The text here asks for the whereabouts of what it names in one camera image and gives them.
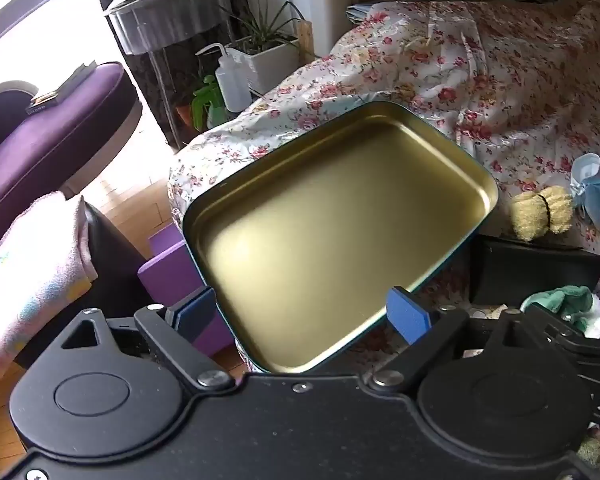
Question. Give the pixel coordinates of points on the green spray bottle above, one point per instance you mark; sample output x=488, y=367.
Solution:
x=205, y=102

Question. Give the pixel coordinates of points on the purple foam block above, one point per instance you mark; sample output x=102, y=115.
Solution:
x=170, y=275

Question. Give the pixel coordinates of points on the yellowish rolled towel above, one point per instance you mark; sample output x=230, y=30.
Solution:
x=529, y=212

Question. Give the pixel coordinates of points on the floral bedspread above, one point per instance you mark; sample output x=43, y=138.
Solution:
x=504, y=85

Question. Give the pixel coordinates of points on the light blue face mask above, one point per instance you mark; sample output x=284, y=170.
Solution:
x=597, y=195

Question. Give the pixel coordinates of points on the dark book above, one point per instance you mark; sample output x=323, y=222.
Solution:
x=55, y=92

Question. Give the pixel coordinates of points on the black rectangular box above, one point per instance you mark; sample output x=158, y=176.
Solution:
x=529, y=270

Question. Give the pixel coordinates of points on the black chair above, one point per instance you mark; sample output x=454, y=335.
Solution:
x=115, y=260

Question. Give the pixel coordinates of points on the pink folded towel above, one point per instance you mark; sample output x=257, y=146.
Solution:
x=35, y=270

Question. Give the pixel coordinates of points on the wooden post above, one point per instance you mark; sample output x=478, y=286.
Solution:
x=305, y=40

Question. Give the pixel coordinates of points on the clear plastic wash bottle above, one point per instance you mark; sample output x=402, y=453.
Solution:
x=230, y=85

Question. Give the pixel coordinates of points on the white side table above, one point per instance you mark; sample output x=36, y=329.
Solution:
x=170, y=20

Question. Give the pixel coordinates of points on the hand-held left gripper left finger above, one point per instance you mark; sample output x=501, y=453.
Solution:
x=195, y=310

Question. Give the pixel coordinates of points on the green plush cloth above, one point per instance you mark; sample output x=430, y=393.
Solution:
x=569, y=300

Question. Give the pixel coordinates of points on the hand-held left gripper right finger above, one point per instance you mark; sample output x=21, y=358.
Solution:
x=404, y=317

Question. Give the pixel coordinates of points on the potted plant in white pot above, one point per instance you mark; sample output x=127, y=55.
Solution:
x=270, y=65

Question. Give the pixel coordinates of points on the gold metal tin tray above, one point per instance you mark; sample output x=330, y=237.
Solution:
x=330, y=235

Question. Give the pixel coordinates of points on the purple chaise sofa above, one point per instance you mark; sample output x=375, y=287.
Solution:
x=45, y=135

